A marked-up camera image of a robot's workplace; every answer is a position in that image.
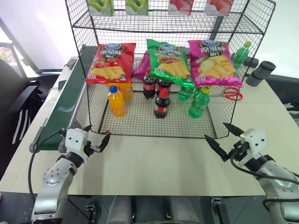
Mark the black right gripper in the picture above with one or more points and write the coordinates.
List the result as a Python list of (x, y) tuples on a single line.
[(239, 151)]

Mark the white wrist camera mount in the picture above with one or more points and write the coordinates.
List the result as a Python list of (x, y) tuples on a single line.
[(74, 141), (254, 140)]

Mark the magenta potato chips bag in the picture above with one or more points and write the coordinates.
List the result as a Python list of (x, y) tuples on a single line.
[(141, 68), (215, 65)]

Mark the black post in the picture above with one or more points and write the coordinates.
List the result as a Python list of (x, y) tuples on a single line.
[(216, 26)]

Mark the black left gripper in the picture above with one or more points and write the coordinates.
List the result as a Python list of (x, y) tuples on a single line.
[(88, 148)]

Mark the strawberry drink carton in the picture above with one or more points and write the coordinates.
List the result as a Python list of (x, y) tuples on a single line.
[(181, 6), (218, 7)]

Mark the red potato chips bag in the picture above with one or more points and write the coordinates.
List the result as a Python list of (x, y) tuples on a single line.
[(109, 63)]

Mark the grey cylinder black cap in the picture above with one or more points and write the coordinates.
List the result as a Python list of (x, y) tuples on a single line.
[(260, 73)]

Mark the black table clamp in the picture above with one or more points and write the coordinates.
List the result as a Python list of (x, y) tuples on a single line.
[(216, 203), (90, 210)]

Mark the green potato chips bag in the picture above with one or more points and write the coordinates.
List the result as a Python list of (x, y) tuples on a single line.
[(168, 63)]

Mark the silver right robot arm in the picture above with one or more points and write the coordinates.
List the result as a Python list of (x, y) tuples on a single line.
[(278, 182)]

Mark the cola bottle red label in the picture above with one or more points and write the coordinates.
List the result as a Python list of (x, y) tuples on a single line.
[(149, 87), (161, 106), (164, 86)]

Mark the green soda bottle yellow cap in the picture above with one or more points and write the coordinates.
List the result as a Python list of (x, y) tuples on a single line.
[(240, 56), (184, 93), (198, 105)]

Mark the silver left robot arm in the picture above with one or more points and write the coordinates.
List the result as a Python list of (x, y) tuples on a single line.
[(54, 182)]

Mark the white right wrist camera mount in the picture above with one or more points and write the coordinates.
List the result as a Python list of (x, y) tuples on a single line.
[(254, 140)]

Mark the black office chair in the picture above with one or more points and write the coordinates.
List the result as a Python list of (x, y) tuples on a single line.
[(14, 93)]

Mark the green conveyor belt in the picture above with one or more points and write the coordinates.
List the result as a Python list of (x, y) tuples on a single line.
[(63, 102)]

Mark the green apple drink carton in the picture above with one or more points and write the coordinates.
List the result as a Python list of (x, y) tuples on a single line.
[(137, 7), (100, 7)]

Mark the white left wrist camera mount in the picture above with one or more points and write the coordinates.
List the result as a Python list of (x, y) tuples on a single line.
[(74, 141)]

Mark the orange soda bottle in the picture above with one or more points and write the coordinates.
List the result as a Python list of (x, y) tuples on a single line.
[(116, 103), (127, 91)]

